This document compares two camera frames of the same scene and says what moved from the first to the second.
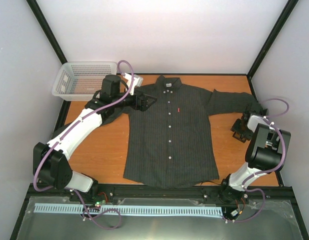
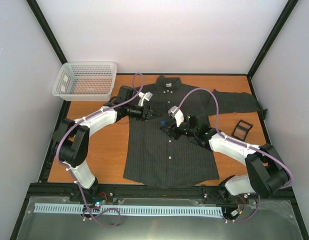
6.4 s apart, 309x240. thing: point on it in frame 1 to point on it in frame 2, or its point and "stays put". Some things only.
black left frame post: x=46 y=30 stays put
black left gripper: x=143 y=107 to x=146 y=113
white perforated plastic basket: x=79 y=81 stays put
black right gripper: x=235 y=128 to x=175 y=135
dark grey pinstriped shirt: x=171 y=144 stays put
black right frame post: x=277 y=27 stays put
